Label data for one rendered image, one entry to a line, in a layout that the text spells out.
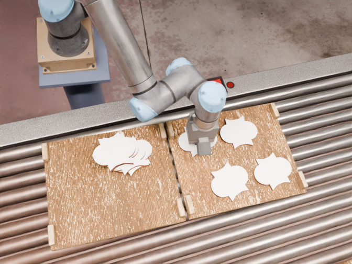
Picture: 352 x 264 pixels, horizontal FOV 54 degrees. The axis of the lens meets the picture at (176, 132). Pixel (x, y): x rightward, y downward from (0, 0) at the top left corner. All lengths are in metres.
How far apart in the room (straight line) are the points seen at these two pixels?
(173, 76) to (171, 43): 1.68
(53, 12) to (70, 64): 0.25
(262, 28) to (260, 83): 1.51
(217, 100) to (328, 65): 0.76
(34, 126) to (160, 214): 0.53
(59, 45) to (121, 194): 0.58
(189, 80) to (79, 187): 0.49
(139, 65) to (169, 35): 1.80
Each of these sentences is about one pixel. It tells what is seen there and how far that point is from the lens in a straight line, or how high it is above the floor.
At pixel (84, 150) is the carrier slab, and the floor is 0.94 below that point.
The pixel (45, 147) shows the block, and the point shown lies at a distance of 1.19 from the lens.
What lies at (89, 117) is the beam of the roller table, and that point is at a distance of 1.27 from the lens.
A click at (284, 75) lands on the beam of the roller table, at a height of 0.92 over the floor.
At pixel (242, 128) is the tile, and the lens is 1.24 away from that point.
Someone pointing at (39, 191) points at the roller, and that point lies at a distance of 1.20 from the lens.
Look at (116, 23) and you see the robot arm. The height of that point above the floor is 1.39.
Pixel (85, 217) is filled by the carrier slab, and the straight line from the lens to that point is 1.13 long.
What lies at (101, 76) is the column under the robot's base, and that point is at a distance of 1.41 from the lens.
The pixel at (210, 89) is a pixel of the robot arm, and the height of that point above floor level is 1.26.
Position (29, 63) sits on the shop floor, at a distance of 2.63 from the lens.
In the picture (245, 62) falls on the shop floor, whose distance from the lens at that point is 2.63.
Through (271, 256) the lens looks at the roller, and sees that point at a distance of 1.17.
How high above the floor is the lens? 2.02
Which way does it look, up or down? 64 degrees down
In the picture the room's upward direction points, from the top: 11 degrees clockwise
